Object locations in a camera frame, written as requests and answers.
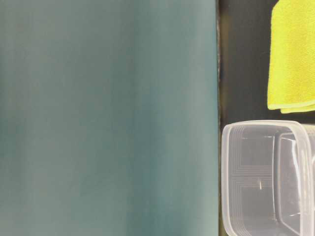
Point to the clear plastic container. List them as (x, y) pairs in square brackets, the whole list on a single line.
[(268, 178)]

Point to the yellow microfiber towel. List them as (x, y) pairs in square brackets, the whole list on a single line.
[(291, 83)]

